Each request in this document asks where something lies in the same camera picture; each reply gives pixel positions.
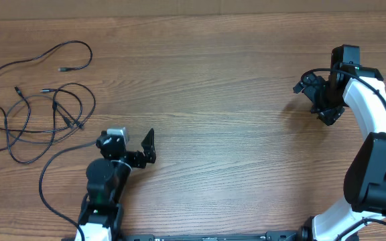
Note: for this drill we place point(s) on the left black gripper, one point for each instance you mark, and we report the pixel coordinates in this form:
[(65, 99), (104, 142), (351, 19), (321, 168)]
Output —
[(140, 159)]

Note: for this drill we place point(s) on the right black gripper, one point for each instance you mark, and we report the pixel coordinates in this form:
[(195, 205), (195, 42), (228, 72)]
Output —
[(330, 114)]

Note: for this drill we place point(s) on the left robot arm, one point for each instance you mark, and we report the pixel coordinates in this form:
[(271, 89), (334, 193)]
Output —
[(101, 212)]

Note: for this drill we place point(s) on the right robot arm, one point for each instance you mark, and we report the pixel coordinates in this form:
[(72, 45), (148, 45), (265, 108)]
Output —
[(362, 89)]

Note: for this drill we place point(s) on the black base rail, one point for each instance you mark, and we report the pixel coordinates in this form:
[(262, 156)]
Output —
[(287, 235)]

